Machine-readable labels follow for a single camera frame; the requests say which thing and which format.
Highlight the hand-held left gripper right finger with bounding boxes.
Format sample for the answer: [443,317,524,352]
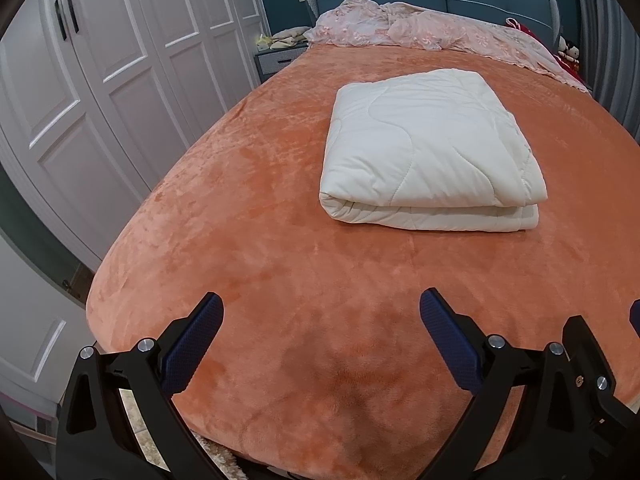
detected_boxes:
[419,287,640,480]

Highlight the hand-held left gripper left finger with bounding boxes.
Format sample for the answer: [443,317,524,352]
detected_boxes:
[55,291,226,480]

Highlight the white quilt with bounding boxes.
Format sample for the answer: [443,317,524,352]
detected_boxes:
[319,69,548,233]

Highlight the beige shaggy rug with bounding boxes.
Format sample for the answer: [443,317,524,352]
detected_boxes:
[190,432,251,480]

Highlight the orange plush bed blanket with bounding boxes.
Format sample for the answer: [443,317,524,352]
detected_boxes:
[85,42,640,480]

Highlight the white panelled door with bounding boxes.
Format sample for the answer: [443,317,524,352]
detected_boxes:
[0,230,96,413]

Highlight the red dressed dolls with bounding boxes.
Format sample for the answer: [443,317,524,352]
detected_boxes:
[557,35,584,81]

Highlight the grey curtain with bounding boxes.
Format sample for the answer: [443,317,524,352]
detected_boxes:
[570,0,640,141]

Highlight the white panelled wardrobe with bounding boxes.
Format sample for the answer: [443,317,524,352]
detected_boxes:
[0,0,266,271]

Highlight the grey nightstand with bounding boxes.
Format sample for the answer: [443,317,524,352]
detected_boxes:
[254,42,308,85]

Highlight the pink floral quilt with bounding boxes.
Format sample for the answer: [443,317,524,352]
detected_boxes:
[304,0,591,93]

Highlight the yellow cloths on nightstand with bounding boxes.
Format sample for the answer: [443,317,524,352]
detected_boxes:
[257,25,311,52]

